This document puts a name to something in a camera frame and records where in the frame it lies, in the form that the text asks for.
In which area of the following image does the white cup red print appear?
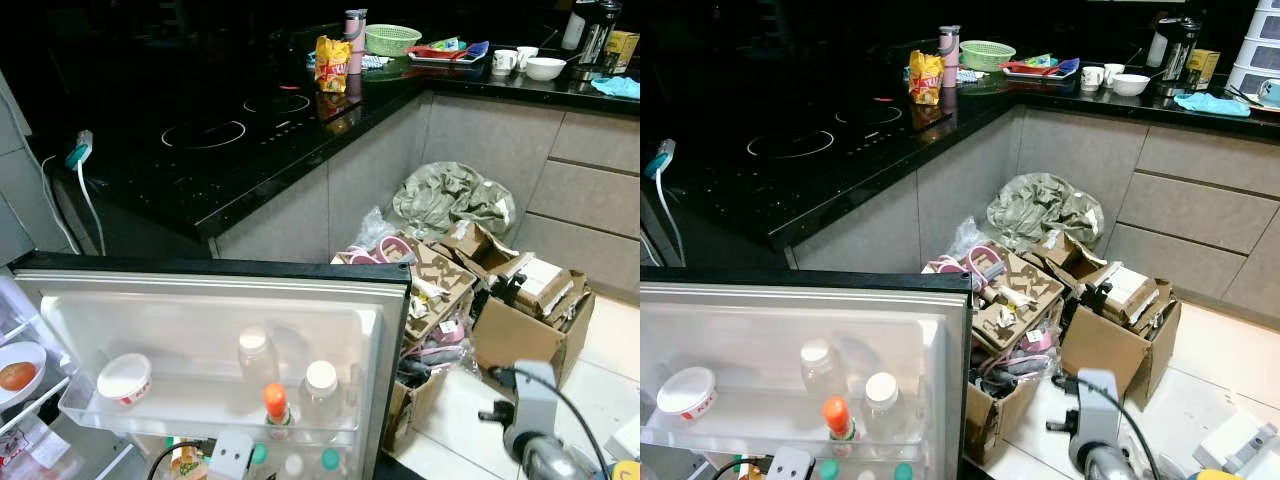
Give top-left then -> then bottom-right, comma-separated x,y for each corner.
656,366 -> 717,421
96,353 -> 153,406

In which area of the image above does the clear fridge door shelf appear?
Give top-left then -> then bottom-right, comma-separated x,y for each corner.
640,385 -> 931,461
58,370 -> 363,446

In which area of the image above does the black fridge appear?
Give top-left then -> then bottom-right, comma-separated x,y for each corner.
0,265 -> 76,480

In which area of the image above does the wide cardboard box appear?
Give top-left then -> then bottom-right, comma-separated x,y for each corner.
470,250 -> 597,386
1060,262 -> 1183,401

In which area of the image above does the tall full cardboard box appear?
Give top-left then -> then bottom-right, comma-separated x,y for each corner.
965,245 -> 1066,466
385,235 -> 481,451

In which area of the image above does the white plastic box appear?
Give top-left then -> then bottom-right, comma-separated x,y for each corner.
603,412 -> 641,463
1192,408 -> 1280,473

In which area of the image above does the small open cardboard box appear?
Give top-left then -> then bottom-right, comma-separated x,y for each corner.
1030,230 -> 1106,291
440,220 -> 521,281

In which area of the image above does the clear bottle white cap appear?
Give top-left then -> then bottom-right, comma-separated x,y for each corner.
300,360 -> 343,431
800,338 -> 846,401
237,326 -> 281,396
862,372 -> 906,441

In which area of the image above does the pink white item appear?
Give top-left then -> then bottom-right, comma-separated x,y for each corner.
925,245 -> 1006,279
340,235 -> 416,266

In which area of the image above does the clear plastic bag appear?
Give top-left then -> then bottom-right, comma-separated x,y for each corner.
350,205 -> 401,251
945,215 -> 991,263

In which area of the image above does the grey green bag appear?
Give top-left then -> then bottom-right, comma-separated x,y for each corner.
392,161 -> 518,241
985,172 -> 1106,251

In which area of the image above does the orange cap bottle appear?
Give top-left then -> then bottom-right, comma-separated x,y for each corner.
262,383 -> 293,441
822,396 -> 859,443

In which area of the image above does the grey kitchen cabinet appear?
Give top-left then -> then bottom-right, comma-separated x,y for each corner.
215,90 -> 641,301
795,105 -> 1280,321

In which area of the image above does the light blue cloth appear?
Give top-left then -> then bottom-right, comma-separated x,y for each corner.
590,76 -> 641,101
1173,92 -> 1253,118

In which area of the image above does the white rectangular tray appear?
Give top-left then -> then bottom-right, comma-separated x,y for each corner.
406,38 -> 491,67
1000,54 -> 1081,81

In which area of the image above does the yellow red snack bag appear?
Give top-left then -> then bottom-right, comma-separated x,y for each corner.
314,36 -> 353,94
907,50 -> 945,106

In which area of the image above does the black induction cooktop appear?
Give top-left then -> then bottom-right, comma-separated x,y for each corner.
725,95 -> 936,191
140,80 -> 346,181

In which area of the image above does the green plastic basket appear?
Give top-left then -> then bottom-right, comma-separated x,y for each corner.
364,24 -> 423,58
958,40 -> 1017,73

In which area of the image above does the yellow box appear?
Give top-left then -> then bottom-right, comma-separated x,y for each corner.
606,30 -> 641,76
1186,48 -> 1222,93

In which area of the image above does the steel black kettle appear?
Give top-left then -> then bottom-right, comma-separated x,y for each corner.
1153,15 -> 1201,98
573,0 -> 623,81

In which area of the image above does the pink tumbler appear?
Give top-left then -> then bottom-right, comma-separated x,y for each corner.
938,25 -> 962,86
344,8 -> 368,76

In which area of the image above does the white stacked container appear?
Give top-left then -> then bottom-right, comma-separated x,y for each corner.
1226,0 -> 1280,96

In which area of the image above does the white bowl orange food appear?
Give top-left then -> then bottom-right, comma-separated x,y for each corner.
0,341 -> 48,411

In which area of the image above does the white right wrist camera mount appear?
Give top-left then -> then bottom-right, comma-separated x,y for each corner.
512,360 -> 559,441
1075,368 -> 1121,451

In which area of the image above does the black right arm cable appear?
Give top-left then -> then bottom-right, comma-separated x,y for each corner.
515,366 -> 613,480
1080,376 -> 1166,480

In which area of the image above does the white power cable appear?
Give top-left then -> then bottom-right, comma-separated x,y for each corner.
40,155 -> 106,256
655,175 -> 686,266

